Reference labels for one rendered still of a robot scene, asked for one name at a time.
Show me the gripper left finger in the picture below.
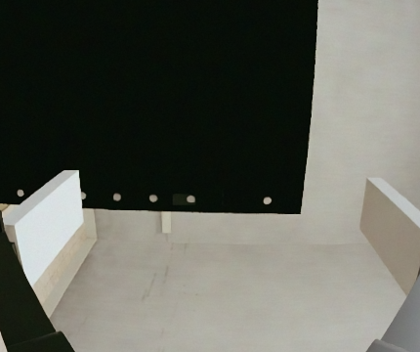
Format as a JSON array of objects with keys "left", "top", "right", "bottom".
[{"left": 0, "top": 170, "right": 83, "bottom": 352}]

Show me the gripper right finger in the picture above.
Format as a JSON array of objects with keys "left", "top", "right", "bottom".
[{"left": 359, "top": 178, "right": 420, "bottom": 352}]

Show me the black server rack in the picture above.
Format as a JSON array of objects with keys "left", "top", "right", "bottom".
[{"left": 0, "top": 0, "right": 318, "bottom": 214}]

